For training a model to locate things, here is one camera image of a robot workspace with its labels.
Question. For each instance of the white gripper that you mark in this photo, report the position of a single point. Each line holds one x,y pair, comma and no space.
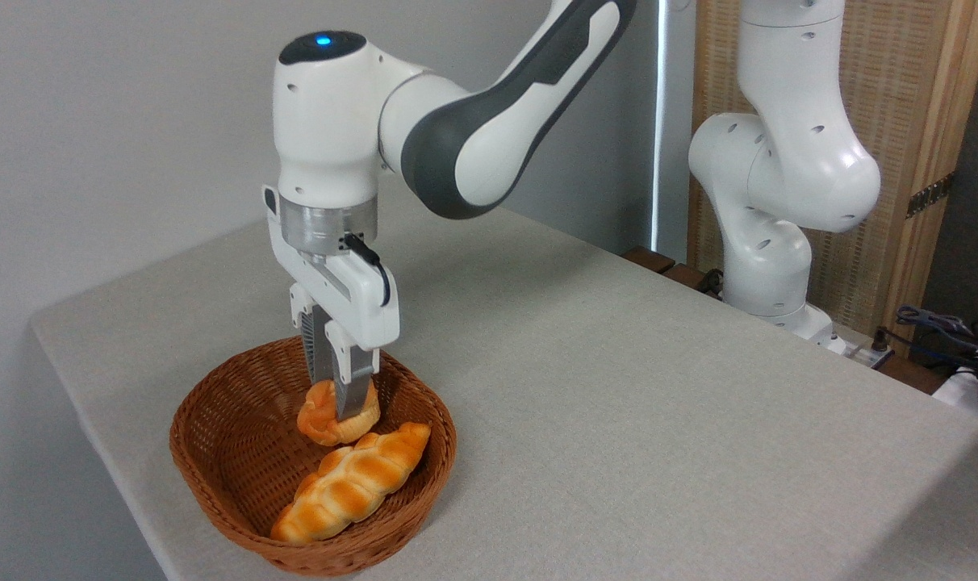
360,311

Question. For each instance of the round orange bread bun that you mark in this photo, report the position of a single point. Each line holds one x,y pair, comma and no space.
318,420

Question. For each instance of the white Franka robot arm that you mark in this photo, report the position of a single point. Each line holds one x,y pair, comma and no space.
489,137

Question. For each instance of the long braided bread loaf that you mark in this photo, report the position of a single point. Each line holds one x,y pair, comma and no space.
352,484

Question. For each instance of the brown woven wicker basket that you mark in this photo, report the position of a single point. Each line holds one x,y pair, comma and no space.
239,420

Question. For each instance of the white power strip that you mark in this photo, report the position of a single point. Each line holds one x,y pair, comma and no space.
860,351

